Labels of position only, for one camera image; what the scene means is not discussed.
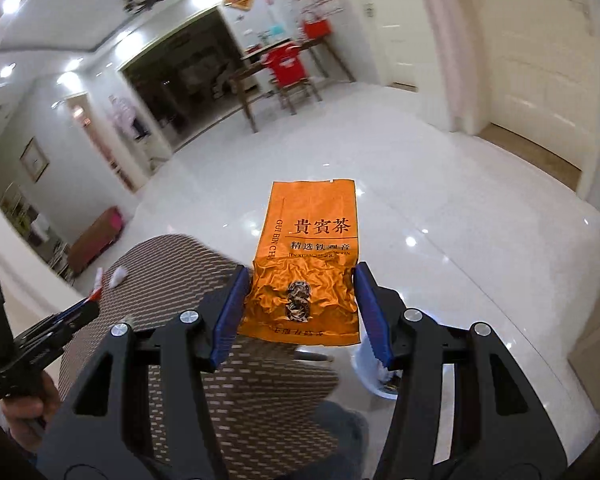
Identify red bag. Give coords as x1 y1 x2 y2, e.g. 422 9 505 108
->
302 18 332 41

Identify blue plastic basin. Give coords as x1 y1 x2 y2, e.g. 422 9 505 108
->
352 341 456 402

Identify orange tea packet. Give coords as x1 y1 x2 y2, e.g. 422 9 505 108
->
237 178 362 347

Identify white panel door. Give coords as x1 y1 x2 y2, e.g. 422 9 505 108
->
479 0 600 173

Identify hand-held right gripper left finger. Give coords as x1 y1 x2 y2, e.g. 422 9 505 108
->
37 263 249 480

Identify narrow white door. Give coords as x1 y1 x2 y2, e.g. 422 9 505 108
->
359 0 432 92

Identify chair with red cover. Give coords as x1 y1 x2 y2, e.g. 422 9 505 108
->
261 44 323 115

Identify wooden table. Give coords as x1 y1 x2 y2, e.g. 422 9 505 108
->
227 37 357 134

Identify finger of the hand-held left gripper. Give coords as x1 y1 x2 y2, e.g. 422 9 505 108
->
11 297 102 357

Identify brown low cabinet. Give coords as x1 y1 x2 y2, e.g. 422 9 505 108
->
69 206 126 277

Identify display shelf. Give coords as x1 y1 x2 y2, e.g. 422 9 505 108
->
0 181 77 282

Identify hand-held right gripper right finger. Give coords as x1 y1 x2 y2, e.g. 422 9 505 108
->
352 261 569 480

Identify framed wall picture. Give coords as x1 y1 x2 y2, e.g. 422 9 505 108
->
19 137 49 183

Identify hanging clothes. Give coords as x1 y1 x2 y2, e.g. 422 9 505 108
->
107 94 152 142

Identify person's left hand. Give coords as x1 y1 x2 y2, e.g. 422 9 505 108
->
2 374 62 454

